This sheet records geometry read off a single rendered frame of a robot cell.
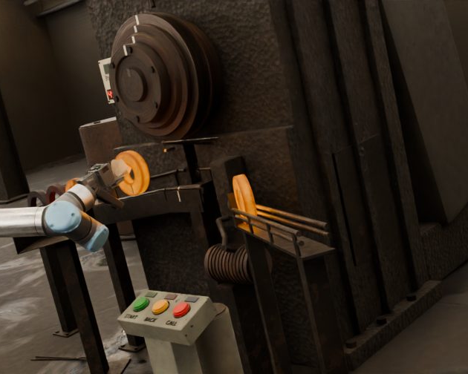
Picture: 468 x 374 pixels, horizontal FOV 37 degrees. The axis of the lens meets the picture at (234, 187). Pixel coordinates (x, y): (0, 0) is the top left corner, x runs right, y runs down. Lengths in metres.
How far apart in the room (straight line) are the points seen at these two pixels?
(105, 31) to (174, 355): 1.67
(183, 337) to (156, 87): 1.09
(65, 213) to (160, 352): 0.56
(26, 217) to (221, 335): 0.69
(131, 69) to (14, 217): 0.70
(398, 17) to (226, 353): 1.62
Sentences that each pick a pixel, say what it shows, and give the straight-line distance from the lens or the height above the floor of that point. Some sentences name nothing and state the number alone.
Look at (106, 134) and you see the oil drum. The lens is 5.40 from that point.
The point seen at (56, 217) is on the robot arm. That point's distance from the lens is 2.06.
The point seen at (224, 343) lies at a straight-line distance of 1.81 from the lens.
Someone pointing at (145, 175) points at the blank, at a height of 0.81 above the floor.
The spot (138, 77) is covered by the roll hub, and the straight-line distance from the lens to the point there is 2.48.
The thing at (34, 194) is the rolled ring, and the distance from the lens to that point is 3.51.
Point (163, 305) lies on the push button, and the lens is 1.67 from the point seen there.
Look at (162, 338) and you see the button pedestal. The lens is 1.66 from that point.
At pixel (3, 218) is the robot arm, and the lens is 2.16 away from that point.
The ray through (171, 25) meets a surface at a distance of 2.45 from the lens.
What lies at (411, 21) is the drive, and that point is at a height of 1.11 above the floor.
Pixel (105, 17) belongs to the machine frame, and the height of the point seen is 1.40.
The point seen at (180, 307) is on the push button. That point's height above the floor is 0.61.
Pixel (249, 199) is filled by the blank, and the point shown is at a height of 0.72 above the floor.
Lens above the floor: 1.13
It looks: 10 degrees down
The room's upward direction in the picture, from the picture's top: 13 degrees counter-clockwise
